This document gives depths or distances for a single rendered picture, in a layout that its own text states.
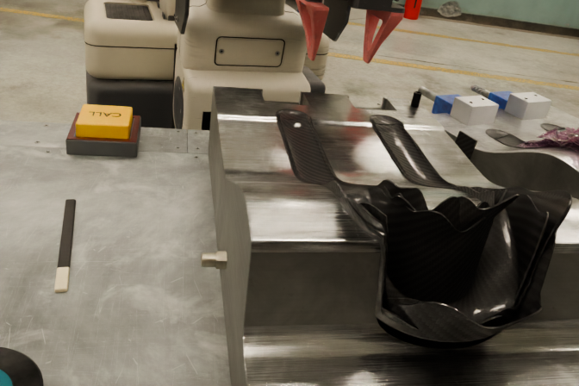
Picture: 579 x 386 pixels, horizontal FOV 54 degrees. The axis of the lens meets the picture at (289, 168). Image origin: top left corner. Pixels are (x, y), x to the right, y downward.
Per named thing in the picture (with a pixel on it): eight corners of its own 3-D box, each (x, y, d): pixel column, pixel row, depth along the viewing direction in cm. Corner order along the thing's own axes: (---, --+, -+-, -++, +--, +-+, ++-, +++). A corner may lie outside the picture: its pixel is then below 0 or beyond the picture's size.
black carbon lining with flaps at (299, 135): (267, 125, 64) (277, 42, 60) (400, 132, 67) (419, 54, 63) (346, 362, 34) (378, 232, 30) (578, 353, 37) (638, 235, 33)
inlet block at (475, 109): (404, 106, 88) (412, 73, 85) (428, 104, 90) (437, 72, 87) (462, 143, 78) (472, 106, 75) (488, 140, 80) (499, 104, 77)
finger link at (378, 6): (392, 71, 72) (409, -4, 68) (341, 69, 70) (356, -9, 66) (370, 55, 78) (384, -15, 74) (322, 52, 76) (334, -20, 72)
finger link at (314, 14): (357, 69, 71) (372, -7, 67) (303, 67, 68) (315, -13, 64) (336, 53, 76) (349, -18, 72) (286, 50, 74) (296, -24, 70)
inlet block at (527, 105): (456, 102, 93) (465, 71, 90) (478, 101, 95) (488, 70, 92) (516, 136, 83) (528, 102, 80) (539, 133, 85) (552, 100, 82)
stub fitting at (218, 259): (224, 262, 47) (200, 262, 46) (226, 246, 46) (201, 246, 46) (226, 272, 46) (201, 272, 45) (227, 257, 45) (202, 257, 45)
